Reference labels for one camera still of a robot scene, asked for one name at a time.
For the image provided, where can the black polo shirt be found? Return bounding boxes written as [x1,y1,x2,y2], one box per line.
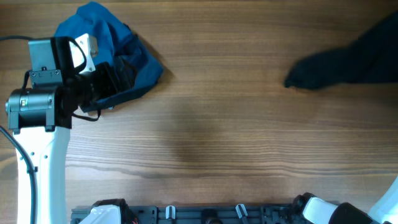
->
[284,12,397,90]

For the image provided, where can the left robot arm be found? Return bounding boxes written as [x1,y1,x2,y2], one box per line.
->
[3,34,120,223]

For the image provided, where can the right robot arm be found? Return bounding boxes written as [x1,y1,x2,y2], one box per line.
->
[291,180,397,224]

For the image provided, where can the dark teal garment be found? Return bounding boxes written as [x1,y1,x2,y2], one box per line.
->
[79,30,165,113]

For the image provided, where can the bright blue shirt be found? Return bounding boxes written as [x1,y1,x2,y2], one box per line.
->
[54,2,136,65]

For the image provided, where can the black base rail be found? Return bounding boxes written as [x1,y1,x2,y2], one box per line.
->
[70,203,299,224]

